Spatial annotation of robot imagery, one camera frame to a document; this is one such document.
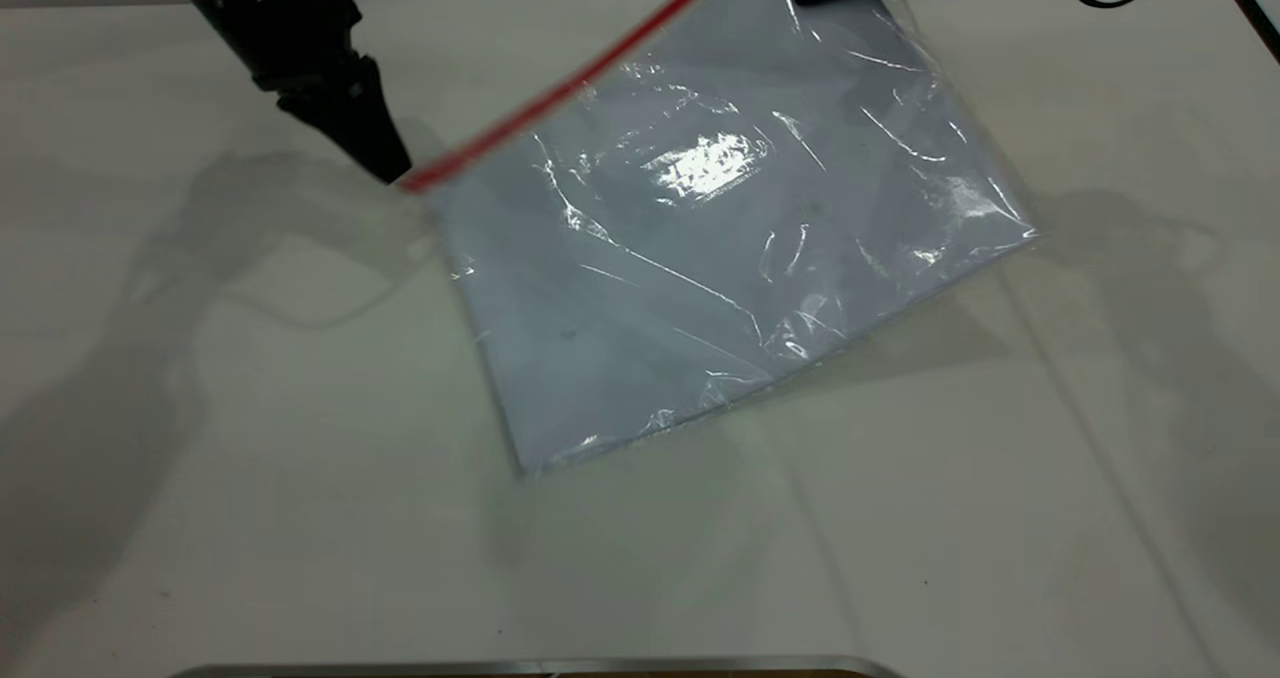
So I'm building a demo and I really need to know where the silver metal frame bar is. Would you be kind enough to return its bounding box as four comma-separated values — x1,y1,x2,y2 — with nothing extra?
170,655,903,678

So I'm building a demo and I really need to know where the transparent zip bag red zipper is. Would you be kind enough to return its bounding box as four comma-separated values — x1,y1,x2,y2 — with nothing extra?
398,0,1041,481

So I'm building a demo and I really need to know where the black straight cable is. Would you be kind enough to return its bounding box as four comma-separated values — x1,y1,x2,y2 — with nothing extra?
1205,0,1280,67

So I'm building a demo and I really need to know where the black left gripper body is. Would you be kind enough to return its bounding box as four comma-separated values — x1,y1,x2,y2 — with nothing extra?
158,0,363,95

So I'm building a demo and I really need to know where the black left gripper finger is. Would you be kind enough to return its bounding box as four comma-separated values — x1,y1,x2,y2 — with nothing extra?
276,86,397,185
340,53,414,181

